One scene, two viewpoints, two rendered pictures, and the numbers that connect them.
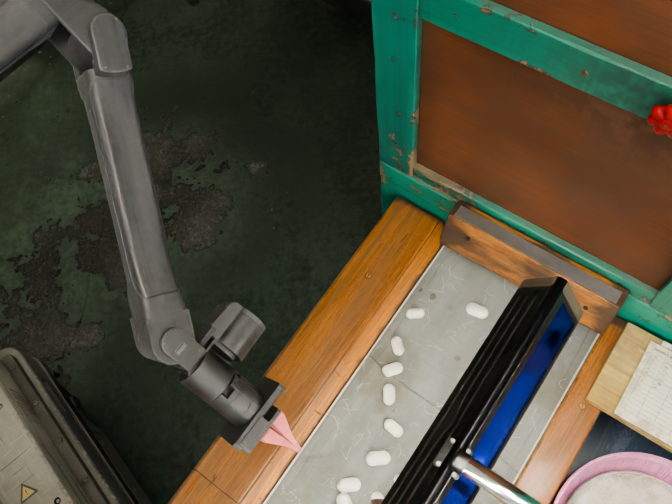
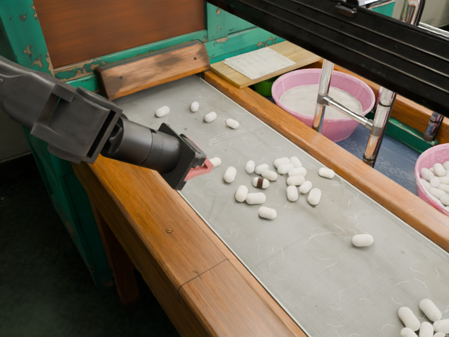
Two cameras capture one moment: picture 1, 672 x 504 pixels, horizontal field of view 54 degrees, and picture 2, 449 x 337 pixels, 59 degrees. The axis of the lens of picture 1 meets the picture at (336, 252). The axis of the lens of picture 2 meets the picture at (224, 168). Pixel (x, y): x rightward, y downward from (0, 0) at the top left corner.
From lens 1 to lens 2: 82 cm
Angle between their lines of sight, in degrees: 51
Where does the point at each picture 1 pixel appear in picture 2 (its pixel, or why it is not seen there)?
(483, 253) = (134, 79)
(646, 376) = (239, 67)
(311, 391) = (162, 190)
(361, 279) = not seen: hidden behind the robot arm
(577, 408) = (242, 91)
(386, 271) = not seen: hidden behind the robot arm
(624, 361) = (228, 71)
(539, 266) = (162, 56)
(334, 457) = (217, 200)
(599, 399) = (242, 81)
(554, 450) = (261, 104)
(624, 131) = not seen: outside the picture
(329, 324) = (117, 169)
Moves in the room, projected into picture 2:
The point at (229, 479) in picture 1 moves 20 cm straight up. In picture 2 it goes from (203, 260) to (198, 165)
